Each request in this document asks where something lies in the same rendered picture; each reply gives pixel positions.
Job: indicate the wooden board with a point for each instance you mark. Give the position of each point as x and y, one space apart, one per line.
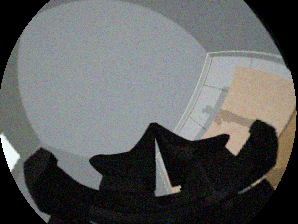
286 142

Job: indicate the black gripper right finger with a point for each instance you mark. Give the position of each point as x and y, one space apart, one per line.
179 154

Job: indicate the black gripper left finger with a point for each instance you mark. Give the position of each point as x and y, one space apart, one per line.
139 161

